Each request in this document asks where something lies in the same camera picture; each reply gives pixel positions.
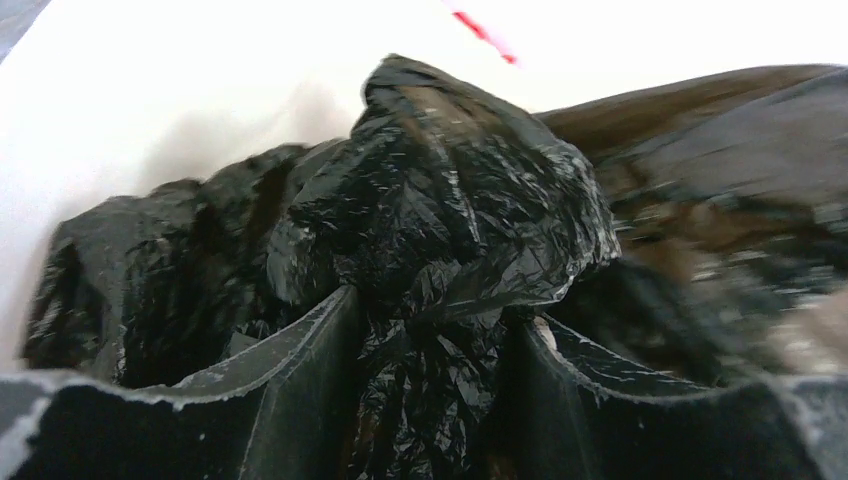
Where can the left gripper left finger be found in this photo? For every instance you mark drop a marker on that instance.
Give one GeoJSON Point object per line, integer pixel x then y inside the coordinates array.
{"type": "Point", "coordinates": [280, 409]}

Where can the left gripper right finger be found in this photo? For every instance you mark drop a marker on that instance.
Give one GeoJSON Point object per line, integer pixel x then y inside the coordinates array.
{"type": "Point", "coordinates": [577, 410]}

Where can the black trash bag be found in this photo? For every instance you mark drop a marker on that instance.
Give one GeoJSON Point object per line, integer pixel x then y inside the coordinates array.
{"type": "Point", "coordinates": [697, 228]}

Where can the white trash bin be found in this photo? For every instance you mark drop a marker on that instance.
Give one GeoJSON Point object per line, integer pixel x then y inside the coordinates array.
{"type": "Point", "coordinates": [100, 98]}

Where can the red cloth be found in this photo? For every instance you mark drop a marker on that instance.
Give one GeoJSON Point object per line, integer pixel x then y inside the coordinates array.
{"type": "Point", "coordinates": [487, 35]}

